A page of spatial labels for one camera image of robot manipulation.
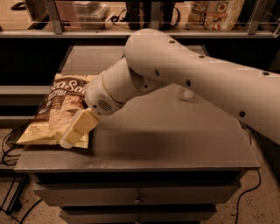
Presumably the brown sea salt chip bag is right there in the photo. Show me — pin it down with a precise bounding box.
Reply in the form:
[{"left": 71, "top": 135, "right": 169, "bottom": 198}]
[{"left": 17, "top": 73, "right": 94, "bottom": 145}]

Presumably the colourful snack bag on shelf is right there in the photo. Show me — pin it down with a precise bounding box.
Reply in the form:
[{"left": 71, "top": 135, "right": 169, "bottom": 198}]
[{"left": 185, "top": 0, "right": 245, "bottom": 32}]

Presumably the grey drawer cabinet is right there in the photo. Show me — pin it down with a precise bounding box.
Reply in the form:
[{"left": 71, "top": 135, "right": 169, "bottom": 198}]
[{"left": 12, "top": 43, "right": 261, "bottom": 224}]

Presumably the clear plastic water bottle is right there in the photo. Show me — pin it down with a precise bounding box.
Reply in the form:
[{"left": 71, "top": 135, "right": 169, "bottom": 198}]
[{"left": 178, "top": 87, "right": 195, "bottom": 101}]

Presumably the grey drawer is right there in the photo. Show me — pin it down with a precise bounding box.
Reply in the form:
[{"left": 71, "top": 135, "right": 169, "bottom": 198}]
[
  {"left": 59, "top": 205, "right": 216, "bottom": 224},
  {"left": 34, "top": 182, "right": 241, "bottom": 207}
]

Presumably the clear plastic container on shelf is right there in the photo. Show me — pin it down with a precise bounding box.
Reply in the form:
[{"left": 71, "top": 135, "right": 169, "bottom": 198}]
[{"left": 73, "top": 1, "right": 110, "bottom": 30}]

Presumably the black cable right floor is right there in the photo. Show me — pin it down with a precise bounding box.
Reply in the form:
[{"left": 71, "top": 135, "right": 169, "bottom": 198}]
[{"left": 234, "top": 169, "right": 262, "bottom": 224}]

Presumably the upper grey drawer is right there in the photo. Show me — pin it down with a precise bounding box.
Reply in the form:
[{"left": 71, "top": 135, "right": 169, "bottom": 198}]
[{"left": 34, "top": 182, "right": 241, "bottom": 207}]

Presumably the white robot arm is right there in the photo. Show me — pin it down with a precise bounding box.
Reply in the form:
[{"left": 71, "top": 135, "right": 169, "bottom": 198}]
[{"left": 59, "top": 29, "right": 280, "bottom": 149}]

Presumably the lower grey drawer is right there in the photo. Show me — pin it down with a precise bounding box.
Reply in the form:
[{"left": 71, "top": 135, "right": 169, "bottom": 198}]
[{"left": 59, "top": 205, "right": 216, "bottom": 224}]

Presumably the black cables left floor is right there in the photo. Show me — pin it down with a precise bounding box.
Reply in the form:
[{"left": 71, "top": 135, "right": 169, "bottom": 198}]
[{"left": 0, "top": 125, "right": 43, "bottom": 224}]

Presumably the grey metal shelf rack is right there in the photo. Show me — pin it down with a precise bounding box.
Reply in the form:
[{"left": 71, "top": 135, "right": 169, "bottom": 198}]
[{"left": 0, "top": 0, "right": 280, "bottom": 39}]

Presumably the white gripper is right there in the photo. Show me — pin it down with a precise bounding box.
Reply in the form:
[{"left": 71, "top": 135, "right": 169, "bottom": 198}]
[{"left": 59, "top": 87, "right": 122, "bottom": 149}]

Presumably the black backpack on shelf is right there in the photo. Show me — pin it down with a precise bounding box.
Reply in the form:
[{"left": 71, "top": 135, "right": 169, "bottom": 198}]
[{"left": 123, "top": 0, "right": 181, "bottom": 31}]

